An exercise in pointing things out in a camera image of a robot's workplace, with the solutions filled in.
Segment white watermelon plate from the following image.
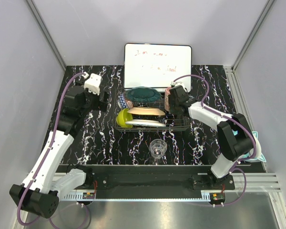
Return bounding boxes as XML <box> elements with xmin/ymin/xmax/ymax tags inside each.
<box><xmin>125</xmin><ymin>119</ymin><xmax>166</xmax><ymax>127</ymax></box>

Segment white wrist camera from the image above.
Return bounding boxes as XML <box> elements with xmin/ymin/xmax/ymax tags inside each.
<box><xmin>84</xmin><ymin>73</ymin><xmax>102</xmax><ymax>95</ymax></box>
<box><xmin>171</xmin><ymin>81</ymin><xmax>188</xmax><ymax>92</ymax></box>

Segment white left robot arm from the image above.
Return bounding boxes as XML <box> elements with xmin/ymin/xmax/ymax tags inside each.
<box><xmin>9</xmin><ymin>86</ymin><xmax>109</xmax><ymax>219</ymax></box>

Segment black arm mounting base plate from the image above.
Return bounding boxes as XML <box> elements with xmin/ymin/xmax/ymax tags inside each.
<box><xmin>66</xmin><ymin>164</ymin><xmax>236</xmax><ymax>200</ymax></box>

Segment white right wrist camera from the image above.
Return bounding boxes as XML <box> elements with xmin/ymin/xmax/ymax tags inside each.
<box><xmin>171</xmin><ymin>81</ymin><xmax>188</xmax><ymax>92</ymax></box>

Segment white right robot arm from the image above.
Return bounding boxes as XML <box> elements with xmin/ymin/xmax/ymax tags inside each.
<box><xmin>168</xmin><ymin>85</ymin><xmax>262</xmax><ymax>189</ymax></box>

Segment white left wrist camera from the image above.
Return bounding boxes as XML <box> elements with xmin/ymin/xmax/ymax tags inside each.
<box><xmin>84</xmin><ymin>73</ymin><xmax>102</xmax><ymax>95</ymax></box>

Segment white dry-erase board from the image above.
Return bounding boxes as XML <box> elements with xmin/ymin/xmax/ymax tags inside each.
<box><xmin>124</xmin><ymin>43</ymin><xmax>192</xmax><ymax>92</ymax></box>

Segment teal cat-ear headphones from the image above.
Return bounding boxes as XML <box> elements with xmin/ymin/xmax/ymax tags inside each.
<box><xmin>239</xmin><ymin>131</ymin><xmax>266</xmax><ymax>163</ymax></box>

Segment pink mug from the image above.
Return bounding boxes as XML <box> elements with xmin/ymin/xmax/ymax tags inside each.
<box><xmin>164</xmin><ymin>87</ymin><xmax>171</xmax><ymax>112</ymax></box>

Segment clear drinking glass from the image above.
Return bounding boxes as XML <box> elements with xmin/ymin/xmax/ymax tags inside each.
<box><xmin>149</xmin><ymin>139</ymin><xmax>167</xmax><ymax>159</ymax></box>

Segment black wire dish rack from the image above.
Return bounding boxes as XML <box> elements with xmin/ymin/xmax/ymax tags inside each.
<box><xmin>112</xmin><ymin>88</ymin><xmax>191</xmax><ymax>132</ymax></box>

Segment red patterned bowl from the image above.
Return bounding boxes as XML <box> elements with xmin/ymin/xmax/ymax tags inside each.
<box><xmin>118</xmin><ymin>94</ymin><xmax>133</xmax><ymax>109</ymax></box>

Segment yellow-green bowl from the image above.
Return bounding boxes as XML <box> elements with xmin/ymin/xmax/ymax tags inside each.
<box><xmin>116</xmin><ymin>108</ymin><xmax>133</xmax><ymax>128</ymax></box>

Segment teal scalloped plate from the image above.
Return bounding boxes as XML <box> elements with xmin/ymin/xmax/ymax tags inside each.
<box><xmin>124</xmin><ymin>87</ymin><xmax>161</xmax><ymax>103</ymax></box>

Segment orange floral plate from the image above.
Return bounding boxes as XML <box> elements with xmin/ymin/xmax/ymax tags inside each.
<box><xmin>127</xmin><ymin>107</ymin><xmax>165</xmax><ymax>116</ymax></box>

